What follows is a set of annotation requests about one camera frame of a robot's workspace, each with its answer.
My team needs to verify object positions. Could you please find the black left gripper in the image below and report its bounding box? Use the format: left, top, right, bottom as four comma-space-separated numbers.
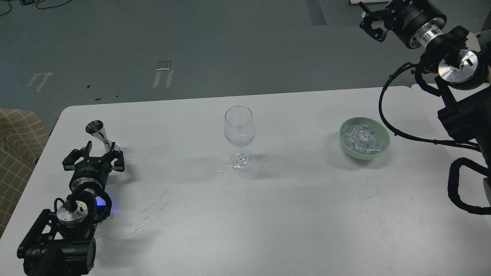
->
63, 140, 125, 191

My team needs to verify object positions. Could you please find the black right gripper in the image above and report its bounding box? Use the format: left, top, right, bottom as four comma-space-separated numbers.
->
359, 0, 447, 49

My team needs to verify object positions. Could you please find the steel cocktail jigger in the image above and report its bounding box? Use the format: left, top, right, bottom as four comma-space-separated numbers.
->
85, 120, 112, 152

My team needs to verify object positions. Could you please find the pile of clear ice cubes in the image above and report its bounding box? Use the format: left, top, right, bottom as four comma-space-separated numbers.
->
340, 124, 388, 156

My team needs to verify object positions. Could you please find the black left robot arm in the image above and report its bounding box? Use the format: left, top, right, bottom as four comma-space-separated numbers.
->
17, 141, 125, 276

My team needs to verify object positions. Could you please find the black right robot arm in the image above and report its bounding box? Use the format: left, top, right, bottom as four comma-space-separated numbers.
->
358, 0, 491, 215

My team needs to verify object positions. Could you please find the clear wine glass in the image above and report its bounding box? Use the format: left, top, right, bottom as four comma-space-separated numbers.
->
224, 105, 256, 172

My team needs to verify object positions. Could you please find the beige checkered chair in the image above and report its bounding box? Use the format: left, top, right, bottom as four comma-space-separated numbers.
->
0, 108, 49, 235

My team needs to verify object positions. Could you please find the green bowl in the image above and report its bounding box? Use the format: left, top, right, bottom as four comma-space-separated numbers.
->
338, 117, 391, 161

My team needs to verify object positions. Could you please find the black floor cable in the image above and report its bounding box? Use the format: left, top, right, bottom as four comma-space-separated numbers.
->
0, 0, 72, 16

